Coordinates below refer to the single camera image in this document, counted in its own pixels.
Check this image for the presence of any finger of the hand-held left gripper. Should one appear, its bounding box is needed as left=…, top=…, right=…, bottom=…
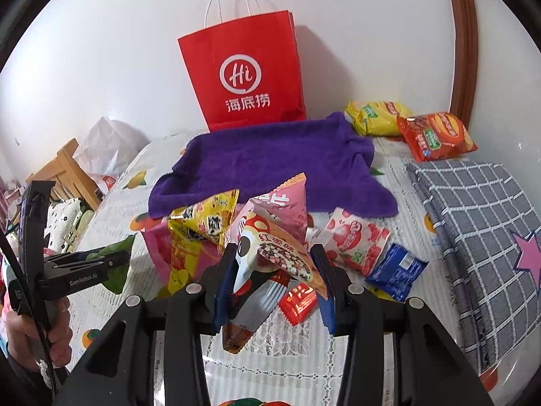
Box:
left=44, top=250, right=127, bottom=268
left=103, top=257, right=130, bottom=283

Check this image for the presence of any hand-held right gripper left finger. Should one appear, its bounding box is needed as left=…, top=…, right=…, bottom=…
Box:
left=55, top=243, right=237, bottom=406

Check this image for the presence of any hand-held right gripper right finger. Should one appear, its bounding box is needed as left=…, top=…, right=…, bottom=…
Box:
left=310, top=243, right=495, bottom=406

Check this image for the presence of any green snack packet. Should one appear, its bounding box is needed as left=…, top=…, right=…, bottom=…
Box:
left=85, top=234, right=137, bottom=294

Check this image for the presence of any small red snack packet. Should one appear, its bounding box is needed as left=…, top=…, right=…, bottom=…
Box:
left=279, top=281, right=319, bottom=326

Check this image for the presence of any brown white snack packet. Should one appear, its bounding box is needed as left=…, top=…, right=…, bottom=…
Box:
left=222, top=273, right=292, bottom=354

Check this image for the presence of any mushroom print snack packet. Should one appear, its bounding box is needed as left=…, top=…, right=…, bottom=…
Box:
left=222, top=209, right=328, bottom=297

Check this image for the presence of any red white lychee packet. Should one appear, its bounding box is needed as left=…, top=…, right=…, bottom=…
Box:
left=310, top=207, right=392, bottom=277

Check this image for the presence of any blue snack packet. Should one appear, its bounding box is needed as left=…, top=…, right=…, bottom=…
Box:
left=364, top=243, right=429, bottom=303

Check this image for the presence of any yellow triangular snack packet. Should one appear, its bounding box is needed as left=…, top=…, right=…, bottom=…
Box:
left=168, top=189, right=240, bottom=254

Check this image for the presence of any bright pink triangular packet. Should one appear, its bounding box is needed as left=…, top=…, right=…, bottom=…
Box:
left=249, top=173, right=309, bottom=246

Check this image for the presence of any purple towel tray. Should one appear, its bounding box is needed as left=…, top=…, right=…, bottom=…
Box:
left=148, top=112, right=399, bottom=221

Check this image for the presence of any person's left forearm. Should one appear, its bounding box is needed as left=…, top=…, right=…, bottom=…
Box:
left=6, top=357, right=68, bottom=396

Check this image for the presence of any person's left hand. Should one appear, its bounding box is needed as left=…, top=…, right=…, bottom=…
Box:
left=6, top=297, right=72, bottom=373

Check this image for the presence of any white dotted cloth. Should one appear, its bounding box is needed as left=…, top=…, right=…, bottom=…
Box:
left=44, top=198, right=94, bottom=250

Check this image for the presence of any white bag red print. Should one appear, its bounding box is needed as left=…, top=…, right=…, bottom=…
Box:
left=91, top=173, right=121, bottom=197

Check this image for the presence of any wooden chair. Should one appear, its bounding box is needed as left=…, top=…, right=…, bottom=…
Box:
left=27, top=138, right=102, bottom=212

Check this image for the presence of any white plastic bag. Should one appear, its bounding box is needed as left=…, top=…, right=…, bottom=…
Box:
left=75, top=116, right=150, bottom=178

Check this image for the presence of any fruit print tablecloth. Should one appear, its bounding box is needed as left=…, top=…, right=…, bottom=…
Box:
left=63, top=129, right=541, bottom=406

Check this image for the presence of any grey checked folded blanket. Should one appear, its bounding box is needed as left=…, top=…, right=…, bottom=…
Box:
left=405, top=158, right=541, bottom=362

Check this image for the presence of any yellow chips bag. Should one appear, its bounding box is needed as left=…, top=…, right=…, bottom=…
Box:
left=344, top=100, right=413, bottom=137

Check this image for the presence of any red chips bag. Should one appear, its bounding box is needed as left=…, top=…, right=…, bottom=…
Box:
left=396, top=112, right=479, bottom=162

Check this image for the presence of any red paper bag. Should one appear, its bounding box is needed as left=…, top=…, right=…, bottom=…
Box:
left=178, top=0, right=308, bottom=132

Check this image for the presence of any black cable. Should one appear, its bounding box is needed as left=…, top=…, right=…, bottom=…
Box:
left=0, top=234, right=62, bottom=396

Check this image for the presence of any brown wooden door frame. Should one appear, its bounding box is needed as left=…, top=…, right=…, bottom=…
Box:
left=444, top=0, right=479, bottom=128

